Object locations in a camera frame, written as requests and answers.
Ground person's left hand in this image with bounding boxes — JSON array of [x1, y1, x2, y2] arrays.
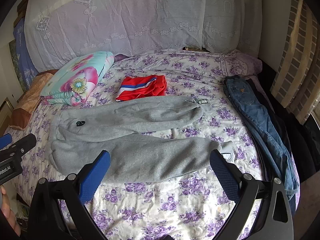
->
[[1, 185, 21, 237]]

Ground blue patterned cloth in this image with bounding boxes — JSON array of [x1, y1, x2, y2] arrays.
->
[[13, 18, 39, 90]]

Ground orange brown blanket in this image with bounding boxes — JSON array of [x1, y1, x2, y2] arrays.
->
[[9, 69, 57, 131]]

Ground white lace headboard cover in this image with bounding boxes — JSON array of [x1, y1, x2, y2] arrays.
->
[[24, 0, 262, 72]]

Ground folded floral teal quilt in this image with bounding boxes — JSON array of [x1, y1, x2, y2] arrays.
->
[[40, 51, 115, 106]]

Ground blue denim jeans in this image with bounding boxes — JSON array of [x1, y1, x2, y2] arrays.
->
[[223, 76, 299, 200]]

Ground grey sweatpants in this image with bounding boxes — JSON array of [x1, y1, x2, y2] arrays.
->
[[45, 96, 233, 183]]

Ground beige checkered curtain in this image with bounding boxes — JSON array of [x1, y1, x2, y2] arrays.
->
[[271, 0, 319, 124]]

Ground purple floral bed sheet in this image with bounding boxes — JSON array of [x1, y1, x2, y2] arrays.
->
[[4, 49, 301, 240]]

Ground red striped shorts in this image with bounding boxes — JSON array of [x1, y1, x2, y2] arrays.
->
[[116, 75, 167, 102]]

